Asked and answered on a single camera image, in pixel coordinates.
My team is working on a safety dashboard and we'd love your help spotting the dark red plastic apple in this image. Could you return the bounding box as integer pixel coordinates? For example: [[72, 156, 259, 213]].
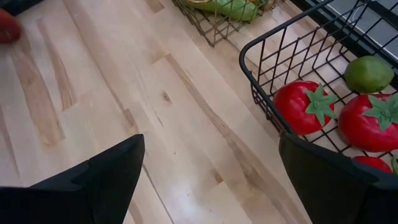
[[0, 8, 22, 45]]

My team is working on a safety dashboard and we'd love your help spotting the black wire basket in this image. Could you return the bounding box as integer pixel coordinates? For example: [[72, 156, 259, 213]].
[[238, 0, 398, 184]]

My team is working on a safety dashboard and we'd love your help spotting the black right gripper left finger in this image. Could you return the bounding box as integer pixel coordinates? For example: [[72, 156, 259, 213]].
[[0, 134, 146, 224]]

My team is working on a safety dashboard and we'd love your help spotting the gold wire basket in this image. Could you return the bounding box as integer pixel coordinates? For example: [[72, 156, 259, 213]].
[[172, 0, 287, 47]]

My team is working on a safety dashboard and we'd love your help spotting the green plastic cucumber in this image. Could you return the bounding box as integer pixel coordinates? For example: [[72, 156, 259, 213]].
[[186, 0, 265, 22]]

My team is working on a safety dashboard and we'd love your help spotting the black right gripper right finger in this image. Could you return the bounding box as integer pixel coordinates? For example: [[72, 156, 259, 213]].
[[279, 133, 398, 224]]

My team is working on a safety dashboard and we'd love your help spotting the red plastic tomato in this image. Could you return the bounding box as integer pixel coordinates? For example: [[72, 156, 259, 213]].
[[352, 154, 398, 175], [338, 93, 398, 153], [272, 80, 338, 136]]

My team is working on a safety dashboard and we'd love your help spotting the green plastic lime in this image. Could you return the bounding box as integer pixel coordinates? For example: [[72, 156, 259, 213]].
[[343, 55, 396, 95]]

